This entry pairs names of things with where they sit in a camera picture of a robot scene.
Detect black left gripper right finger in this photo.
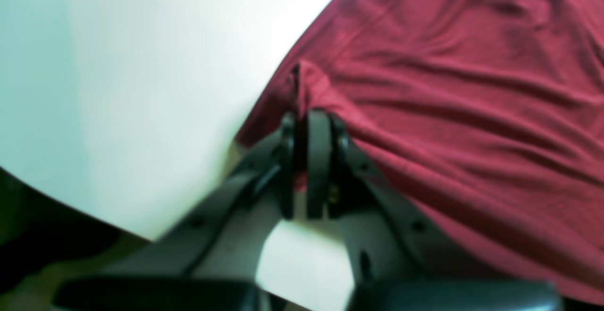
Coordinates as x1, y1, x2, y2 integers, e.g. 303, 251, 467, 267
307, 110, 562, 311

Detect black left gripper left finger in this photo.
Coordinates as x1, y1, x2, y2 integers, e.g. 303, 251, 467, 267
52, 113, 296, 311

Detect dark red long-sleeve t-shirt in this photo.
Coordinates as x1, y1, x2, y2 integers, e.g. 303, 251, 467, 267
236, 0, 604, 305

